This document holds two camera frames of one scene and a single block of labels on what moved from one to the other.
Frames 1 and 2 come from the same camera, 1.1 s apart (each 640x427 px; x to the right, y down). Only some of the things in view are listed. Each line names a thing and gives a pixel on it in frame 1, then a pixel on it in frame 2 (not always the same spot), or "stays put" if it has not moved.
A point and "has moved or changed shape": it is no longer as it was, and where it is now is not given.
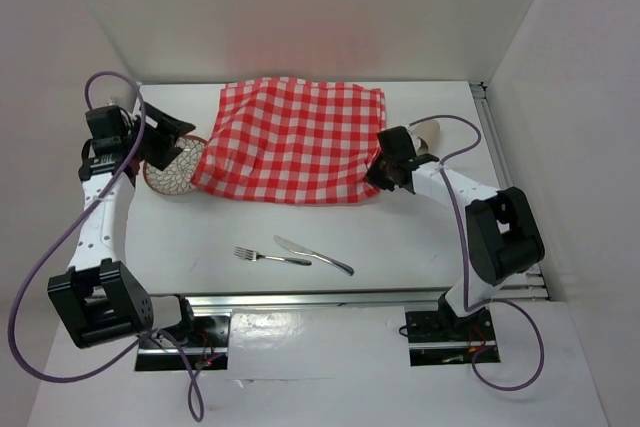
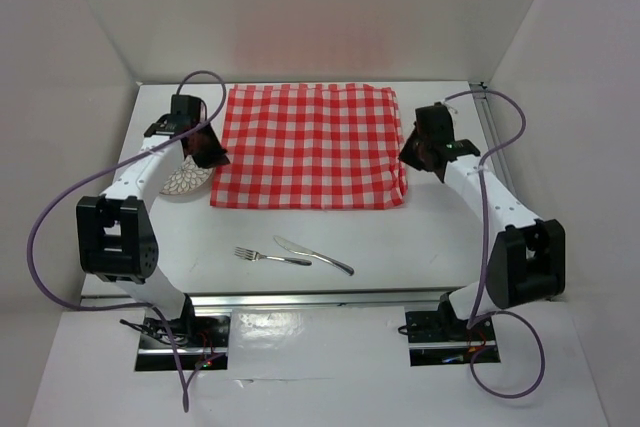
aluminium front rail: x=310 y=300 stays put
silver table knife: x=304 y=251 stays put
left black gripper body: x=160 y=141 → x=209 y=150
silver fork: x=254 y=257 stays put
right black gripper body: x=380 y=172 → x=412 y=151
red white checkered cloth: x=293 y=140 has moved or changed shape
